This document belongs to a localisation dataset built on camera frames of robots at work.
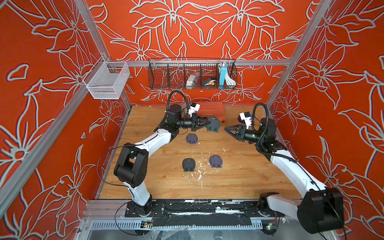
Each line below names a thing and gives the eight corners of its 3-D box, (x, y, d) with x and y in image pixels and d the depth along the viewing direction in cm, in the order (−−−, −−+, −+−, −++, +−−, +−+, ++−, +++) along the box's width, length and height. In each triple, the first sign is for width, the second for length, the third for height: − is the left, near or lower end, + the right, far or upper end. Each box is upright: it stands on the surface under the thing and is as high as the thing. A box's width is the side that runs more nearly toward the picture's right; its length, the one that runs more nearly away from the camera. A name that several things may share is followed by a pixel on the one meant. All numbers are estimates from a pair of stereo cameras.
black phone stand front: (182, 171, 88) (181, 170, 86) (182, 159, 93) (182, 158, 91) (195, 171, 88) (195, 170, 86) (195, 159, 93) (195, 158, 91)
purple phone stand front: (209, 168, 89) (209, 166, 87) (208, 156, 94) (208, 154, 92) (223, 168, 89) (223, 166, 87) (221, 156, 94) (221, 154, 92)
